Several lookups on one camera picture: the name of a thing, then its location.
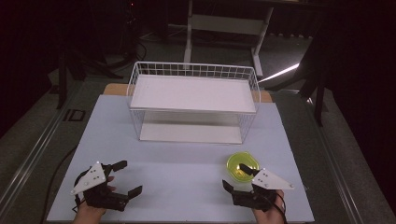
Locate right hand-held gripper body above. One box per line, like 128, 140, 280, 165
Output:
231, 168, 295, 213

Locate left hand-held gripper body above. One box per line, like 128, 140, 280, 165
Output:
70, 161, 130, 213

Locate green translucent bowl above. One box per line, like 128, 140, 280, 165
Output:
226, 151, 261, 184

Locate person's right hand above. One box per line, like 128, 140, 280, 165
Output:
251, 189, 286, 224

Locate person's left hand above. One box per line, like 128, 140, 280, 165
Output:
73, 175, 118, 224

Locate black floor plate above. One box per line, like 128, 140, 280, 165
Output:
63, 108, 87, 122

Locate black metal stand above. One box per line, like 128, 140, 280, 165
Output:
55, 43, 124, 110
266, 27, 332, 127

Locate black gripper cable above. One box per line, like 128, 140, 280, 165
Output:
273, 191, 290, 224

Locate metal floor rail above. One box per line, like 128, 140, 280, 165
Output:
0, 101, 78, 214
306, 97, 367, 224

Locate white wire shelf rack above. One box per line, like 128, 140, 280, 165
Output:
125, 61, 262, 146

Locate white desk frame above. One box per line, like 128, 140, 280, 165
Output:
182, 0, 275, 78

